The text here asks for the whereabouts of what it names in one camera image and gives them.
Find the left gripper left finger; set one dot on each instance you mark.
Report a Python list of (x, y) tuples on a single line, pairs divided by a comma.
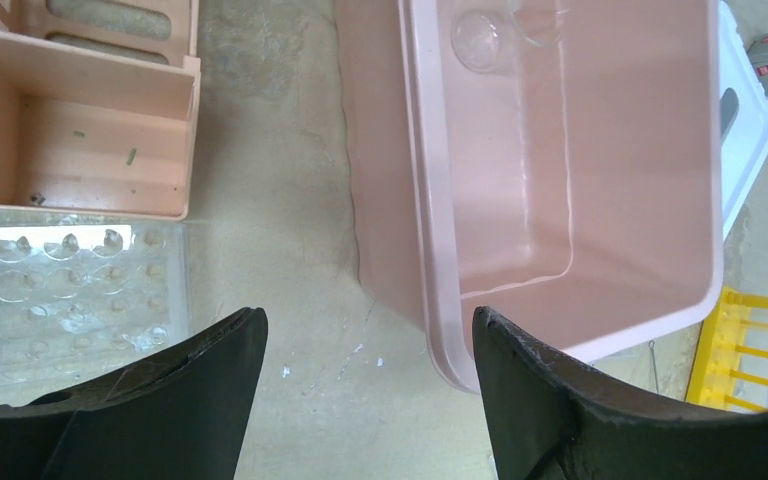
[(181, 413)]

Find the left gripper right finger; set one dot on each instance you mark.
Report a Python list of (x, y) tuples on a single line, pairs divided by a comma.
[(551, 416)]

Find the clear acrylic tube rack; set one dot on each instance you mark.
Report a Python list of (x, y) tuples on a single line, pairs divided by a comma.
[(79, 301)]

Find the yellow test tube rack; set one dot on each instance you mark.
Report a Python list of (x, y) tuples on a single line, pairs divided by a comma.
[(730, 369)]

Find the pink plastic bin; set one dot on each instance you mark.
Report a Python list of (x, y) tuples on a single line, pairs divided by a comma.
[(579, 195)]

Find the small glass beaker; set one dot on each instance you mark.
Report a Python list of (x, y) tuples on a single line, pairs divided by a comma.
[(490, 39)]

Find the peach desk organizer rack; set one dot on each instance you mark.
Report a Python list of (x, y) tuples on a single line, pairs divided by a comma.
[(94, 120)]

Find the white plastic lid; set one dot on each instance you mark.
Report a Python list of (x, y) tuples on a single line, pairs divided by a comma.
[(743, 118)]

